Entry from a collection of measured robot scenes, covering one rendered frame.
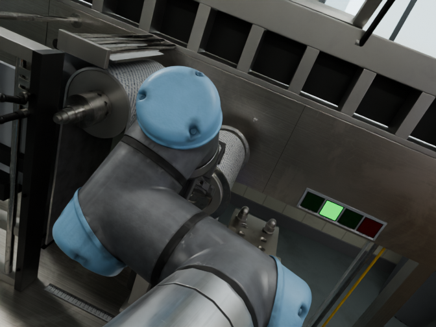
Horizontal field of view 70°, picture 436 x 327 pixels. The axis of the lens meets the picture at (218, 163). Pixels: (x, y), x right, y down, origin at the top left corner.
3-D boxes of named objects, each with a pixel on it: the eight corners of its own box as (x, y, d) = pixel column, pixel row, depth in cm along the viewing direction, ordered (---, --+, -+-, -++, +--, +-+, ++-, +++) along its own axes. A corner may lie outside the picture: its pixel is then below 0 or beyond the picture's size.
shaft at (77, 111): (47, 124, 53) (48, 107, 52) (70, 116, 59) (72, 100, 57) (63, 131, 53) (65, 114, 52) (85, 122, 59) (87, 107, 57)
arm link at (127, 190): (120, 309, 22) (208, 185, 25) (24, 223, 26) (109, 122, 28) (156, 303, 29) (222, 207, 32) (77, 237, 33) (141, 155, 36)
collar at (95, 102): (61, 120, 60) (65, 89, 57) (82, 113, 65) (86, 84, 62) (91, 133, 59) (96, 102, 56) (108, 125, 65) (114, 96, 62)
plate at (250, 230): (193, 313, 72) (200, 295, 70) (229, 221, 108) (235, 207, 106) (256, 344, 71) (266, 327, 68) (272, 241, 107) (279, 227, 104)
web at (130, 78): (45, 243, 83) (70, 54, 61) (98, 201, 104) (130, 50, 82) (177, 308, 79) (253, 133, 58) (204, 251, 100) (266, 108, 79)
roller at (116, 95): (63, 122, 67) (72, 58, 61) (123, 101, 89) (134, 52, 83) (121, 148, 66) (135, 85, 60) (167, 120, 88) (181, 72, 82)
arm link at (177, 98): (106, 113, 26) (168, 41, 28) (135, 152, 36) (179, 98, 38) (183, 167, 25) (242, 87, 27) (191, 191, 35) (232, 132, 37)
